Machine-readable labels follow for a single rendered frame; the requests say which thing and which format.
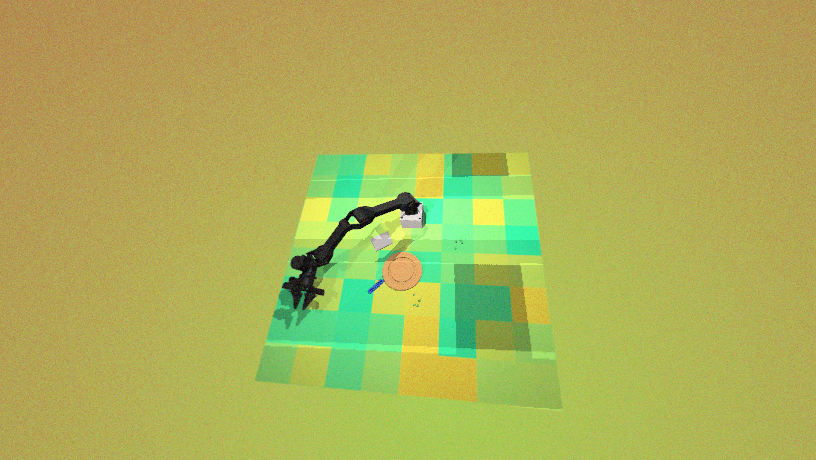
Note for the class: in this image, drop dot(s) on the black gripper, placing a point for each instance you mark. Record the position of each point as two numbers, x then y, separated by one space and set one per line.
306 281

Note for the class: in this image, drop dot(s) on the tan round bead board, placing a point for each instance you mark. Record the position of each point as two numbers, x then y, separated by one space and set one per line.
402 271

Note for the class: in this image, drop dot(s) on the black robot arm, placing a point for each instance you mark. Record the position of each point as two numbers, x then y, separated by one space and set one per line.
364 215

